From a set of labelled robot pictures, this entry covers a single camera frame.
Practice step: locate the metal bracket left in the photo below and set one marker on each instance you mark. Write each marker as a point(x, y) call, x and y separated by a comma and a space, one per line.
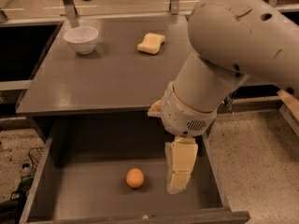
point(70, 9)

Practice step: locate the open grey top drawer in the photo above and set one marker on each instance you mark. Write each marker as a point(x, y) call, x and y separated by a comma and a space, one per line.
point(81, 177)

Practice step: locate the white ceramic bowl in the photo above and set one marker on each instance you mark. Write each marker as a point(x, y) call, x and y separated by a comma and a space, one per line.
point(81, 39)

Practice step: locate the yellow sponge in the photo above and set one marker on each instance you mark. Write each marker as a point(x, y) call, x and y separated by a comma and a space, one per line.
point(151, 43)

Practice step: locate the orange fruit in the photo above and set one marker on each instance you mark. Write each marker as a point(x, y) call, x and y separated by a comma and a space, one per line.
point(135, 178)

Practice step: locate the grey cabinet counter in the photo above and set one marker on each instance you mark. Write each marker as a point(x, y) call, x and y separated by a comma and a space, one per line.
point(115, 76)

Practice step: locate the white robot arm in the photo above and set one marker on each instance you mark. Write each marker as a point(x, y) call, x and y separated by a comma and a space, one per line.
point(232, 40)

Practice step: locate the metal clamp under rail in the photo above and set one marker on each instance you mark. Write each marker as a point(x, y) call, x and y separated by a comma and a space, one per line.
point(228, 101)

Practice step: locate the black wire basket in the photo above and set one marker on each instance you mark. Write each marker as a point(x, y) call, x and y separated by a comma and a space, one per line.
point(35, 155)

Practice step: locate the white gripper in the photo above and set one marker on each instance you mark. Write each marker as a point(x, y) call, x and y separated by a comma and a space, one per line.
point(183, 117)

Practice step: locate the green bottle on floor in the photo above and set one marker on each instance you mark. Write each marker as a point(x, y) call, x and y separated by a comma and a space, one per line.
point(25, 183)

